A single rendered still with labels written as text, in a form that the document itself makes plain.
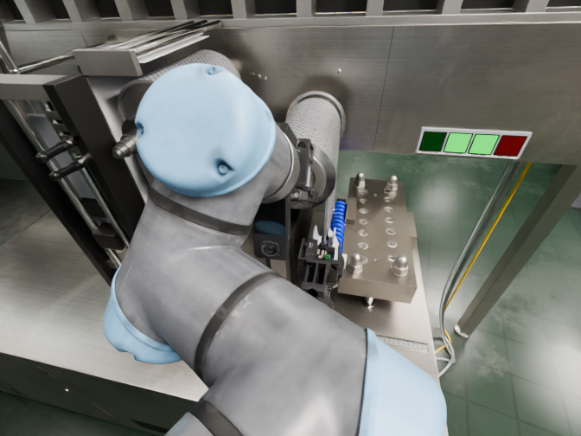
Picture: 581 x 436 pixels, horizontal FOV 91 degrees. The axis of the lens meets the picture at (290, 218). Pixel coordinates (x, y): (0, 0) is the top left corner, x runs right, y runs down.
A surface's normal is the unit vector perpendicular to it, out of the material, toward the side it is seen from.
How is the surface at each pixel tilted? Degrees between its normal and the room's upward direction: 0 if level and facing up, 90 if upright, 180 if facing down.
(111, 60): 90
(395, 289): 90
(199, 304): 29
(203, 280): 12
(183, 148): 50
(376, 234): 0
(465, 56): 90
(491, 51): 90
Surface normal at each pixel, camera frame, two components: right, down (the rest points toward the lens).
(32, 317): -0.04, -0.76
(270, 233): -0.17, 0.51
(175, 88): -0.19, 0.02
